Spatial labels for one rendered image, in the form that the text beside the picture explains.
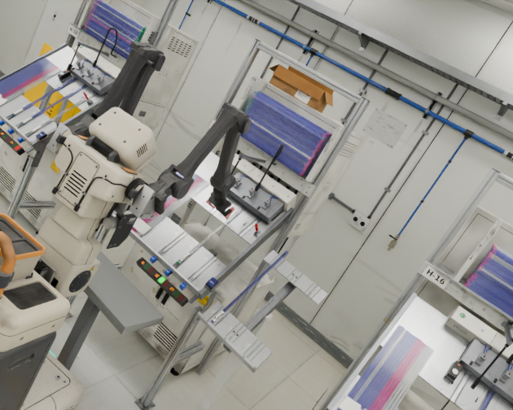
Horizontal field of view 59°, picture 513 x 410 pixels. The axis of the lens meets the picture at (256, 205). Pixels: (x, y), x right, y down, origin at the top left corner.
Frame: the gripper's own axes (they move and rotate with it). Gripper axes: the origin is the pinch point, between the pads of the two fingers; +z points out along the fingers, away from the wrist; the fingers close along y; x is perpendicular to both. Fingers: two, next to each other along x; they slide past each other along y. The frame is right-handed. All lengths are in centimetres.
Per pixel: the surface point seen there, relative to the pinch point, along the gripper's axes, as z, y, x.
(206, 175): 14.6, 32.8, -19.7
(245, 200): 8.8, 0.5, -18.7
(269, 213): 8.9, -14.9, -21.3
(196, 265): 13.0, -7.2, 25.5
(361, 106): -31, -23, -82
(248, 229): 14.4, -11.3, -8.7
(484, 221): -9, -102, -79
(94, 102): 10, 126, -10
